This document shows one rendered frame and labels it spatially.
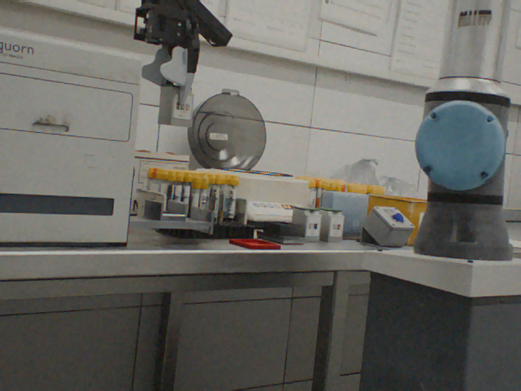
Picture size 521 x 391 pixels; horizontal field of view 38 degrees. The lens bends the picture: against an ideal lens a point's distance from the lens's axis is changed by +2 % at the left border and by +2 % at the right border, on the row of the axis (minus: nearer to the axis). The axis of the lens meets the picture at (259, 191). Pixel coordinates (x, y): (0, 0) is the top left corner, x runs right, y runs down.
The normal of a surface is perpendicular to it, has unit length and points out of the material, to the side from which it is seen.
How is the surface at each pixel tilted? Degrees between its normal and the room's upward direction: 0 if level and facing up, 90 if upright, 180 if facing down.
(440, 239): 72
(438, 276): 90
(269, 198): 90
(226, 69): 90
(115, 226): 90
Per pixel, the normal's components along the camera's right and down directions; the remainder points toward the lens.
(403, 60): 0.57, 0.19
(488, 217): 0.37, -0.29
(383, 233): -0.78, -0.05
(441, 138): -0.33, 0.11
